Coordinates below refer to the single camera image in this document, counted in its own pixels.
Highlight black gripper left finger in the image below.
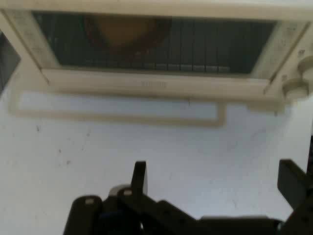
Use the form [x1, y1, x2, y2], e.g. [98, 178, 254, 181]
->
[63, 160, 201, 235]

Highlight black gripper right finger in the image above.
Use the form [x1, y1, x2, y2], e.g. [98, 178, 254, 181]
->
[277, 159, 313, 235]

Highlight cream oven door with glass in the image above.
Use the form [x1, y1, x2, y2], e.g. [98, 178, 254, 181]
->
[0, 0, 313, 98]

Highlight beige oven knob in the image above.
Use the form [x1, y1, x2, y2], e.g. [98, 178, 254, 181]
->
[297, 55, 313, 79]
[283, 77, 309, 99]

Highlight cream toaster oven body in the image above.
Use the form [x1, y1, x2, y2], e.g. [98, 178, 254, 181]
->
[0, 0, 313, 116]

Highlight red bowl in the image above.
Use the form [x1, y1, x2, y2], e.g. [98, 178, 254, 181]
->
[84, 15, 173, 54]

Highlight yellow food item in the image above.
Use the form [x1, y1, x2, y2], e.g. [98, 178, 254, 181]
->
[97, 16, 159, 47]

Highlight metal wire oven rack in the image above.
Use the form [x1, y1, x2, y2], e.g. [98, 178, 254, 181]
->
[46, 14, 245, 74]

